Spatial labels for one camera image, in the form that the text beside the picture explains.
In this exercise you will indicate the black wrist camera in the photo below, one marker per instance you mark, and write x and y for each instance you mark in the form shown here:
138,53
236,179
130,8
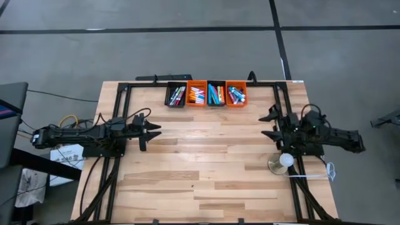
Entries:
312,120
117,123

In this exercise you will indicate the red thin marker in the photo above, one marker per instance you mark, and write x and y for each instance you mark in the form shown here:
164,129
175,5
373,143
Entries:
181,98

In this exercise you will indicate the round metal base lamp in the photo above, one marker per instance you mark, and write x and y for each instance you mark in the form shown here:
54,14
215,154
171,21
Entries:
276,165

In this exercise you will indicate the blue thin marker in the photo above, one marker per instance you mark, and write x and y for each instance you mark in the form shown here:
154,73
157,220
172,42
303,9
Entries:
237,92

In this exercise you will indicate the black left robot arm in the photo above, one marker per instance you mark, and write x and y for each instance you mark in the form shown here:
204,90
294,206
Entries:
78,134

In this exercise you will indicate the black bar device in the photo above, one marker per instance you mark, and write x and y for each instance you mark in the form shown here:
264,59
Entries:
162,77

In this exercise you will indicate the white barrel thin marker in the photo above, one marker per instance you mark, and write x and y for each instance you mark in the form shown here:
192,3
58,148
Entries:
179,93

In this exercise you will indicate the dark grey cart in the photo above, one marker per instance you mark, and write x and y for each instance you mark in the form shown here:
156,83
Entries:
12,122

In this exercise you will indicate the white plastic bag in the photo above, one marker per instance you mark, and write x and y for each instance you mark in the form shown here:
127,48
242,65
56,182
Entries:
31,187

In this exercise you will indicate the green thin marker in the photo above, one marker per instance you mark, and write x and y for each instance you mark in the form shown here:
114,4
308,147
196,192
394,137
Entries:
177,95

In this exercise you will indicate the orange plastic mesh basket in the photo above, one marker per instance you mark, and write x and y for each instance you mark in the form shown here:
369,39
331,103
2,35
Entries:
236,83
196,83

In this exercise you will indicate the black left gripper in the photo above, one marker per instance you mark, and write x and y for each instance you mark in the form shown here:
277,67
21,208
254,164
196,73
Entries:
141,128

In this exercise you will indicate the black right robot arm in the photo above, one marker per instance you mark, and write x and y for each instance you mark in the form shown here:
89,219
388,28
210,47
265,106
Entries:
337,137

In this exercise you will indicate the yellow-green highlighter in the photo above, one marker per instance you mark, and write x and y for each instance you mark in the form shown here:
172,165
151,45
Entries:
219,93

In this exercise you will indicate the printed white paper sheet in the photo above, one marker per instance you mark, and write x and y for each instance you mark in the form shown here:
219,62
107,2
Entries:
67,156

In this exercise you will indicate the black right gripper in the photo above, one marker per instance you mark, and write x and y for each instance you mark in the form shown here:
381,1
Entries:
289,129

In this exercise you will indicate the blue highlighter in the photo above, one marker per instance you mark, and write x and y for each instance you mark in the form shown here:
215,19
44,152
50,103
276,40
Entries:
209,93
215,94

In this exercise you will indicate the black plastic mesh basket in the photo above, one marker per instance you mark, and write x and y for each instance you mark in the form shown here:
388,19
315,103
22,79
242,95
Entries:
216,83
168,86

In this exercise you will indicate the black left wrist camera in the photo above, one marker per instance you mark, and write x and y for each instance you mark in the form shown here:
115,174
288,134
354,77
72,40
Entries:
117,123

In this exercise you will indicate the purple capped white marker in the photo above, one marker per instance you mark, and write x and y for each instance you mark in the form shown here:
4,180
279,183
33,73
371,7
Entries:
197,101

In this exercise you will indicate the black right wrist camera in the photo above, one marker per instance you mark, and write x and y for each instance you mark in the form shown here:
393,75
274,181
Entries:
312,120

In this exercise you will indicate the grey floor stand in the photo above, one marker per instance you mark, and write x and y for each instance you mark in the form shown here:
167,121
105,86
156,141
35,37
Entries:
389,118

